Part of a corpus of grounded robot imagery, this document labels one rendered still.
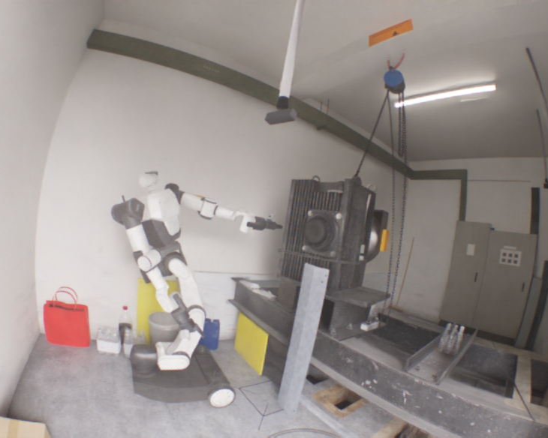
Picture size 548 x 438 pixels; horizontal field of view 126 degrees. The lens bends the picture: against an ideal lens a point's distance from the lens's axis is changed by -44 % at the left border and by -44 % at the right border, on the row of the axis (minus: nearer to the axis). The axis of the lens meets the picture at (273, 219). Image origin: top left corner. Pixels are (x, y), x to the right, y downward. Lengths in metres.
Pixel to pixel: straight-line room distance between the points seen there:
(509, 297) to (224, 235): 3.97
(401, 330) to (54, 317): 2.81
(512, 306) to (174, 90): 4.93
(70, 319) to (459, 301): 4.79
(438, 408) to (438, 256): 3.58
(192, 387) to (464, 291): 3.85
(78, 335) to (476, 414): 2.59
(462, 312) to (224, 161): 3.98
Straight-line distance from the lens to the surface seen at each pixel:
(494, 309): 4.29
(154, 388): 1.71
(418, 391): 1.38
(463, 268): 4.31
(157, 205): 1.35
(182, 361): 1.73
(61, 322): 2.30
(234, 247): 2.47
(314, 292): 1.44
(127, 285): 2.26
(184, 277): 1.49
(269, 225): 1.63
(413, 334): 2.18
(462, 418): 1.38
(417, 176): 4.95
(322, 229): 1.50
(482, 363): 2.08
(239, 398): 1.91
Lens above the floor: 1.26
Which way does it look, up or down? 1 degrees up
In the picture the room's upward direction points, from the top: 9 degrees clockwise
